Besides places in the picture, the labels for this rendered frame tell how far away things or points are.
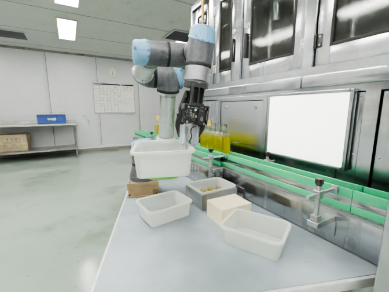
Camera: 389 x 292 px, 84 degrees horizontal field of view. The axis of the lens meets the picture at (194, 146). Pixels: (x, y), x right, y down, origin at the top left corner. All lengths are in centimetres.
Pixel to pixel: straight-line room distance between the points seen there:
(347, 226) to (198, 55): 75
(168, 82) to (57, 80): 608
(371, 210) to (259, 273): 42
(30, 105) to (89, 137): 158
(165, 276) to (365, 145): 88
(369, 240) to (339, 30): 83
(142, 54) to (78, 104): 635
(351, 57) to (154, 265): 109
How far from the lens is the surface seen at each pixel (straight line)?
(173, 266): 78
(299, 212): 103
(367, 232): 92
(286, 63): 132
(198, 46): 64
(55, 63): 710
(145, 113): 733
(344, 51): 117
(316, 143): 114
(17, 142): 650
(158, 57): 71
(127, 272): 78
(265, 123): 131
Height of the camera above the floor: 124
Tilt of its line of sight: 10 degrees down
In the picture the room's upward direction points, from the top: straight up
